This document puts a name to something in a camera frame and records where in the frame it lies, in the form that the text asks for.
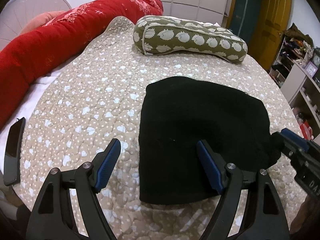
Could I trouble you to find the white bed sheet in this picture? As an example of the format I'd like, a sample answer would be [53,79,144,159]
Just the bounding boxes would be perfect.
[1,68,61,144]

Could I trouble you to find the yellow wooden door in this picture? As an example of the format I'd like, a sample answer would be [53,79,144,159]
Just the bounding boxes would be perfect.
[248,0,292,70]

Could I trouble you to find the red blanket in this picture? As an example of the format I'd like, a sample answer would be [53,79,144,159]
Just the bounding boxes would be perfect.
[1,0,164,126]

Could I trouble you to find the white shelf unit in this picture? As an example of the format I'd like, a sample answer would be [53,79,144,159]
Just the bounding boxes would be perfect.
[280,62,320,128]

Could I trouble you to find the black smartphone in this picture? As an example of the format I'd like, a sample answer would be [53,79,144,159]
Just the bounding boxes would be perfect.
[3,117,26,186]

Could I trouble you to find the black pants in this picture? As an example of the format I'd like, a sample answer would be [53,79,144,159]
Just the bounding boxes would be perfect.
[138,76,281,205]

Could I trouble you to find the red cardboard box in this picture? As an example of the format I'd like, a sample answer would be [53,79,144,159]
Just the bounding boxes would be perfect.
[299,121,313,140]

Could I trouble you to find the olive patterned pillow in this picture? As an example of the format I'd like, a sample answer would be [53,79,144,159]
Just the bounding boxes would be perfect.
[133,15,248,64]

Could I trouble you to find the pink pillow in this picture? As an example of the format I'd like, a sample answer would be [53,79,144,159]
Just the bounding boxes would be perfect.
[20,11,64,35]

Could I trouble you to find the beige dotted quilt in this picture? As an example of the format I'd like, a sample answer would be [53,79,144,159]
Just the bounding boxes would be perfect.
[14,17,300,239]

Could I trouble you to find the round pink headboard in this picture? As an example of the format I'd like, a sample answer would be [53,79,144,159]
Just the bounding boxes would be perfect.
[0,0,71,49]

